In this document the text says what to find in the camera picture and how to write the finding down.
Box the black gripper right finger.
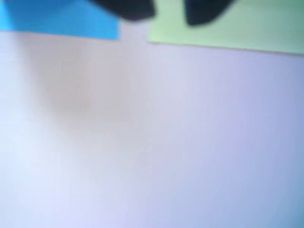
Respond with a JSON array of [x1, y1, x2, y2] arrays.
[[183, 0, 236, 27]]

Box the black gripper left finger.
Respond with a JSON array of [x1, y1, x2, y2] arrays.
[[91, 0, 157, 21]]

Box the green paper square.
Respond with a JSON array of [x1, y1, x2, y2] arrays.
[[146, 0, 304, 56]]

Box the light blue paper square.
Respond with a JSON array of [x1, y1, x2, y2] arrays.
[[0, 0, 121, 40]]

